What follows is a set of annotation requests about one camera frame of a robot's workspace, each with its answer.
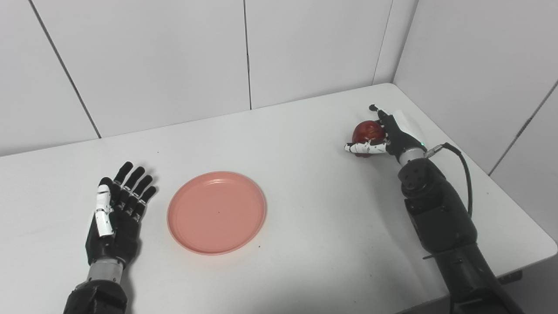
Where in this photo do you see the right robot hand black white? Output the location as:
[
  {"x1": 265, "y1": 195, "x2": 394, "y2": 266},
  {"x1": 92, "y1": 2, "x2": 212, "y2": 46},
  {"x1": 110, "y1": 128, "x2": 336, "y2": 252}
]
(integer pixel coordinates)
[{"x1": 344, "y1": 104, "x2": 427, "y2": 165}]

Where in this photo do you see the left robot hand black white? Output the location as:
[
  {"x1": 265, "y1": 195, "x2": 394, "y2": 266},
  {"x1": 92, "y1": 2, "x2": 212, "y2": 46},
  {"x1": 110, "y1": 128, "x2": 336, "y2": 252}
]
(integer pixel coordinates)
[{"x1": 85, "y1": 161, "x2": 158, "y2": 267}]

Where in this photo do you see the red apple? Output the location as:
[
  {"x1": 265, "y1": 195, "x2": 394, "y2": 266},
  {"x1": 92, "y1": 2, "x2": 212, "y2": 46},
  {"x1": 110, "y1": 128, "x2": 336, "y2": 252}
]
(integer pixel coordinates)
[{"x1": 352, "y1": 120, "x2": 387, "y2": 158}]

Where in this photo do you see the pink round plate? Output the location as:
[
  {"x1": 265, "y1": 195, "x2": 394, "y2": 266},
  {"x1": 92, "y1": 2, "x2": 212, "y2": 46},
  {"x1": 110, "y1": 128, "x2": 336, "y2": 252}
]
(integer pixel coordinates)
[{"x1": 167, "y1": 171, "x2": 267, "y2": 256}]

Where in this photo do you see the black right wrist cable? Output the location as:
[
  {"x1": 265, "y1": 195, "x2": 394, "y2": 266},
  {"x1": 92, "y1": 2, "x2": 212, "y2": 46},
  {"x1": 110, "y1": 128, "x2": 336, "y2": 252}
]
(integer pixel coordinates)
[{"x1": 424, "y1": 143, "x2": 474, "y2": 218}]

